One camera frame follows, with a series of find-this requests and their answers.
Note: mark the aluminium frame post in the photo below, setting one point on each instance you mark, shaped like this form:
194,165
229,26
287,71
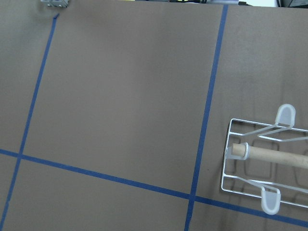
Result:
56,3

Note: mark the white wire cup rack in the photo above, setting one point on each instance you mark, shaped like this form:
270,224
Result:
267,161

